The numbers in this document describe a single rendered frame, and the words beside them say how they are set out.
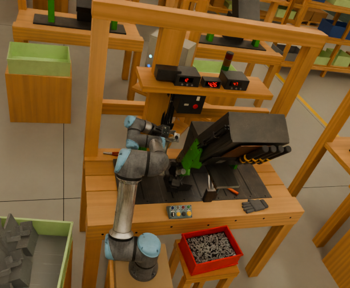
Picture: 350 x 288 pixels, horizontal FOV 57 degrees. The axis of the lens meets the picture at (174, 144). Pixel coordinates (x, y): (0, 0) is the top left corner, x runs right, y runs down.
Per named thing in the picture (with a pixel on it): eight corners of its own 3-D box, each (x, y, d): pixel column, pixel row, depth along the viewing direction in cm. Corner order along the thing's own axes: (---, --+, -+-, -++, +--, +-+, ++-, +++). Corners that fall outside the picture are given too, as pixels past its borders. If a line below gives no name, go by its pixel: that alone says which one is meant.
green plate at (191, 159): (195, 175, 213) (212, 152, 202) (185, 174, 209) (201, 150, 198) (190, 163, 221) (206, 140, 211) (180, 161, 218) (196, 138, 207)
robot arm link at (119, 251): (133, 267, 152) (151, 154, 143) (101, 264, 149) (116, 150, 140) (133, 254, 163) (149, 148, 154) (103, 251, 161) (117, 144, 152)
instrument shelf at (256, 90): (271, 100, 221) (273, 95, 218) (141, 92, 192) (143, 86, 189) (256, 82, 239) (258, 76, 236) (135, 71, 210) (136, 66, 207)
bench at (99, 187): (257, 276, 286) (303, 212, 233) (81, 301, 238) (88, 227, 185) (229, 213, 337) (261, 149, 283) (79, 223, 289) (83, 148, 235)
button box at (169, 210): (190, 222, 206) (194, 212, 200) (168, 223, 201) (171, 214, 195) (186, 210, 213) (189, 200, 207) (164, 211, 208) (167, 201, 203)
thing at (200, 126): (224, 173, 244) (238, 138, 224) (186, 174, 235) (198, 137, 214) (215, 156, 258) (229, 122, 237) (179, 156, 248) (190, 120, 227)
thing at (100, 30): (265, 156, 276) (321, 48, 218) (84, 156, 228) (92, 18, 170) (261, 149, 283) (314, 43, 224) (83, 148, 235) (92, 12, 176)
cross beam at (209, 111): (265, 120, 261) (269, 111, 256) (100, 114, 220) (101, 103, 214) (262, 117, 265) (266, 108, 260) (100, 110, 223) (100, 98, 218)
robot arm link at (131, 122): (121, 130, 188) (124, 116, 191) (139, 135, 193) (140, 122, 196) (128, 126, 182) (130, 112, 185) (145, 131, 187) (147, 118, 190)
